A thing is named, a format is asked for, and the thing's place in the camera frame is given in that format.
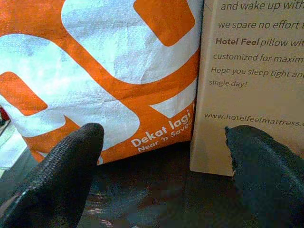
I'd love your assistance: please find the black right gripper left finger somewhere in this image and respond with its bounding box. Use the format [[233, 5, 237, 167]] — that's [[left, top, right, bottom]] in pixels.
[[0, 122, 105, 228]]

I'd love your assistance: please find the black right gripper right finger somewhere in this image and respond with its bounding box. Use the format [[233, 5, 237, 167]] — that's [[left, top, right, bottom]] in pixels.
[[224, 125, 304, 228]]

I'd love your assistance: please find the beige printed pillow box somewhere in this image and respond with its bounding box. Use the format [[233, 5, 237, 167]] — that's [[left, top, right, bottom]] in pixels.
[[189, 0, 304, 177]]

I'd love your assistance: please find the orange and white woven bag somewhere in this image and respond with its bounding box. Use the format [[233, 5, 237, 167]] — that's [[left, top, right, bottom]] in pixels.
[[0, 0, 205, 166]]

